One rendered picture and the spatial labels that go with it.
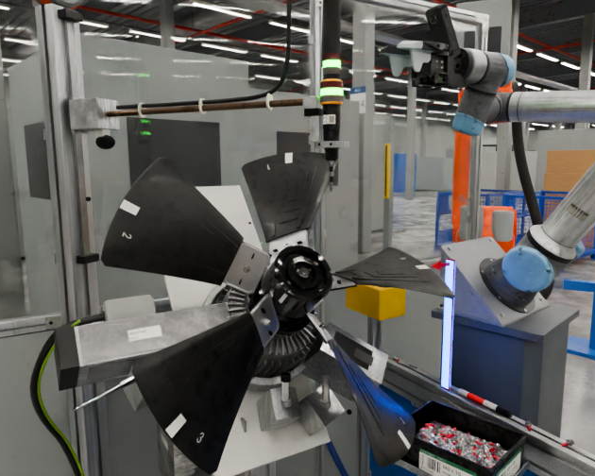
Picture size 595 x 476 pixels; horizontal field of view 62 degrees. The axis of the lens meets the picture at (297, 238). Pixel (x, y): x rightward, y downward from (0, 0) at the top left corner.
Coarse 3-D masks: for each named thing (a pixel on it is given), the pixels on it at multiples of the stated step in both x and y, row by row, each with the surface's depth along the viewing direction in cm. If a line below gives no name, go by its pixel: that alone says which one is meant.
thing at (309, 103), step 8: (312, 96) 95; (304, 104) 96; (312, 104) 95; (320, 104) 97; (304, 112) 96; (312, 112) 95; (320, 112) 96; (312, 120) 96; (320, 120) 96; (312, 128) 96; (320, 128) 96; (312, 136) 96; (320, 136) 96; (320, 144) 94; (328, 144) 93; (336, 144) 93; (344, 144) 94
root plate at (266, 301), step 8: (264, 296) 88; (264, 304) 88; (272, 304) 90; (256, 312) 86; (272, 312) 91; (256, 320) 87; (272, 320) 91; (264, 328) 89; (272, 328) 92; (264, 336) 90; (272, 336) 92; (264, 344) 90
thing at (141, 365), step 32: (160, 352) 72; (192, 352) 76; (224, 352) 80; (256, 352) 87; (160, 384) 72; (192, 384) 75; (224, 384) 80; (160, 416) 71; (192, 416) 75; (224, 416) 80; (192, 448) 74; (224, 448) 79
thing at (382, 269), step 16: (384, 256) 115; (400, 256) 115; (336, 272) 104; (352, 272) 104; (368, 272) 104; (384, 272) 105; (400, 272) 106; (416, 272) 108; (432, 272) 110; (400, 288) 99; (416, 288) 101; (432, 288) 103; (448, 288) 105
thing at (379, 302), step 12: (348, 288) 148; (360, 288) 144; (372, 288) 139; (384, 288) 138; (396, 288) 139; (348, 300) 149; (360, 300) 144; (372, 300) 139; (384, 300) 138; (396, 300) 140; (360, 312) 145; (372, 312) 140; (384, 312) 138; (396, 312) 140
